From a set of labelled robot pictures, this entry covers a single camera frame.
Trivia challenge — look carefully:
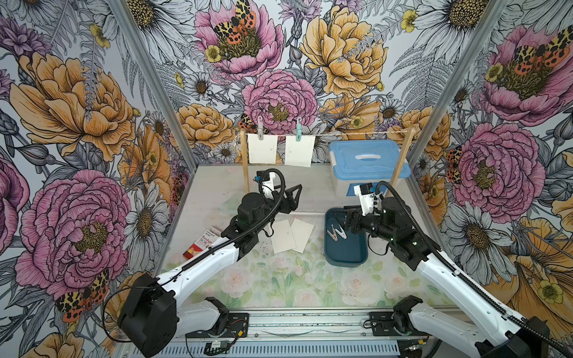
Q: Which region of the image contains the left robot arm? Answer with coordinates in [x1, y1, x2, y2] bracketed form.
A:
[117, 185, 302, 357]

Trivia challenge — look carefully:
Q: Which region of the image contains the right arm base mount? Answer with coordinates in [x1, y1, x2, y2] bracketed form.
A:
[363, 311, 426, 337]

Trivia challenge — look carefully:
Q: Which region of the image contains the blue lidded storage box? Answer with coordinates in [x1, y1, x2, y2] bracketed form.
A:
[329, 140, 400, 198]

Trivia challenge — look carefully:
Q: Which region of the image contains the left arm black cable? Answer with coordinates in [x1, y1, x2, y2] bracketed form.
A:
[101, 168, 287, 343]

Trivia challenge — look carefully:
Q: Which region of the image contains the left wooden post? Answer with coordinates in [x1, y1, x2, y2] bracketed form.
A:
[240, 130, 250, 194]

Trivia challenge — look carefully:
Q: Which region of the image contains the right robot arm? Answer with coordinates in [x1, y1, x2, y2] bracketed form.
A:
[344, 197, 549, 357]

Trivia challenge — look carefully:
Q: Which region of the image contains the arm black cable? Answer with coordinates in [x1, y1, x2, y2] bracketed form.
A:
[101, 168, 287, 343]
[375, 180, 573, 358]

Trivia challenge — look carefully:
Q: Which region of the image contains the twine string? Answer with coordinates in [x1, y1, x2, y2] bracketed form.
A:
[241, 128, 415, 139]

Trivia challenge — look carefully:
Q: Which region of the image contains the red white small box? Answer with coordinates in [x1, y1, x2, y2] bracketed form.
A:
[183, 227, 221, 260]

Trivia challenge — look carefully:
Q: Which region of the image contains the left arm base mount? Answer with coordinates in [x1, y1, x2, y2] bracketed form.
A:
[188, 313, 250, 339]

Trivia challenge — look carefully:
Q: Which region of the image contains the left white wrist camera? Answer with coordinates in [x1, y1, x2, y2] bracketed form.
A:
[261, 173, 276, 199]

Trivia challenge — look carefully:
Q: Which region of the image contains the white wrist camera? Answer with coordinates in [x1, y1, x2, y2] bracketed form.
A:
[354, 183, 381, 216]
[261, 173, 276, 199]

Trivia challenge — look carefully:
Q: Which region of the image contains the right wooden post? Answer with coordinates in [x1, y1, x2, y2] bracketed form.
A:
[390, 128, 416, 186]

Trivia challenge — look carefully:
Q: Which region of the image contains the teal clothespin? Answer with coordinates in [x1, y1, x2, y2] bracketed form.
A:
[295, 118, 302, 142]

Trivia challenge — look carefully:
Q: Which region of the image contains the wooden post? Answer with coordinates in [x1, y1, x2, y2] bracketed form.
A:
[390, 128, 416, 186]
[240, 130, 250, 194]

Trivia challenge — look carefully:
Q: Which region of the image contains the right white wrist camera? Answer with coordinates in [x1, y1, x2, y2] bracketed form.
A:
[354, 183, 381, 216]

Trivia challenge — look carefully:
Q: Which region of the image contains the pink clothespin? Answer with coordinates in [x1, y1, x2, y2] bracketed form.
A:
[326, 225, 338, 242]

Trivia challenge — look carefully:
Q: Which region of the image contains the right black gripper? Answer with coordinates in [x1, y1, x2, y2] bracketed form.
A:
[330, 206, 397, 243]

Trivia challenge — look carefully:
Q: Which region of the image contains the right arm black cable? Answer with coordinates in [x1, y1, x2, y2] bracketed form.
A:
[375, 180, 573, 358]

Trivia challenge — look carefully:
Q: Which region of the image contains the dark teal tray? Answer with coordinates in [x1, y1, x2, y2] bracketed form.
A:
[324, 208, 369, 268]

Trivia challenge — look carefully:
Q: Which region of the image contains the grey clothespin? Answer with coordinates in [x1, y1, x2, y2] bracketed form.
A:
[257, 116, 264, 140]

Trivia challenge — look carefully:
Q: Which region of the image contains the white postcard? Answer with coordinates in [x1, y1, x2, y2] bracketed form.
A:
[247, 134, 278, 164]
[291, 219, 314, 254]
[271, 220, 296, 254]
[284, 135, 315, 167]

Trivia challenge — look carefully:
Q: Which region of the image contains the aluminium front rail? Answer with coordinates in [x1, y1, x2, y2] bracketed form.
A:
[113, 308, 507, 358]

